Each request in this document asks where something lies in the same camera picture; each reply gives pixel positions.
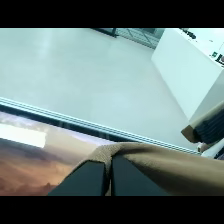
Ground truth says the brown garment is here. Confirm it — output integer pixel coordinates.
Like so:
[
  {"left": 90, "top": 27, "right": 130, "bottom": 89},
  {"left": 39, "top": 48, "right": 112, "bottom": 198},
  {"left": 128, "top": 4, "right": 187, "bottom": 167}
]
[{"left": 71, "top": 141, "right": 224, "bottom": 197}]

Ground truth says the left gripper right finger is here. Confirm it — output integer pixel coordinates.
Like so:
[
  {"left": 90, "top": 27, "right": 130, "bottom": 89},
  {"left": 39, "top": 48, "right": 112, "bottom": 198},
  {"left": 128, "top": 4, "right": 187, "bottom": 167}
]
[{"left": 110, "top": 154, "right": 169, "bottom": 197}]

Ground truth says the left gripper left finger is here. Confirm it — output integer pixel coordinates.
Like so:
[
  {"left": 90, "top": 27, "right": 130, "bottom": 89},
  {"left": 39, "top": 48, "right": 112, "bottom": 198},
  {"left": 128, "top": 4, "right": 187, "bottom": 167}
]
[{"left": 47, "top": 159, "right": 108, "bottom": 197}]

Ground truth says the white counter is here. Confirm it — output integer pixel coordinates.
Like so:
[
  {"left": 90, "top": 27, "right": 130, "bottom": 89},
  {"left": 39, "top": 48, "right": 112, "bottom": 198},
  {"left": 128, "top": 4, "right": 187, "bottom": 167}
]
[{"left": 150, "top": 28, "right": 224, "bottom": 122}]

